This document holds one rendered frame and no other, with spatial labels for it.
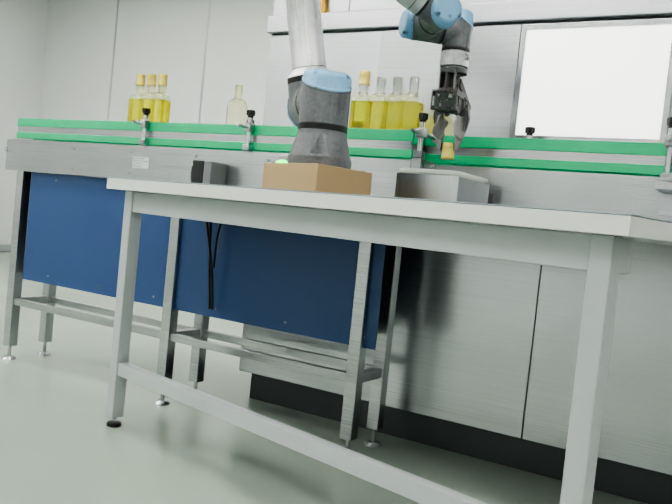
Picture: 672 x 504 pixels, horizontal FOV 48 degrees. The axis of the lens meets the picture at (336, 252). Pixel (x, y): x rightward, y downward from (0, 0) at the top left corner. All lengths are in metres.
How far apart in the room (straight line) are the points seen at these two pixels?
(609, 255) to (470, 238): 0.27
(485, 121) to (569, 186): 0.41
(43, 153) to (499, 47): 1.76
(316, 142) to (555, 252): 0.64
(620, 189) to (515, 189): 0.27
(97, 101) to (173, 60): 1.04
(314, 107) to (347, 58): 0.91
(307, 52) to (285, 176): 0.35
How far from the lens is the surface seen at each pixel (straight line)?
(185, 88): 7.13
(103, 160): 2.86
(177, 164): 2.60
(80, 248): 2.96
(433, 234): 1.47
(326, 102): 1.73
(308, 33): 1.91
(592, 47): 2.30
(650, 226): 1.31
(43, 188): 3.13
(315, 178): 1.64
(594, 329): 1.30
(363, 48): 2.61
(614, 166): 2.05
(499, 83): 2.35
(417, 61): 2.47
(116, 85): 7.78
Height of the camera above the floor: 0.70
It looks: 3 degrees down
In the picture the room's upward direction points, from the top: 6 degrees clockwise
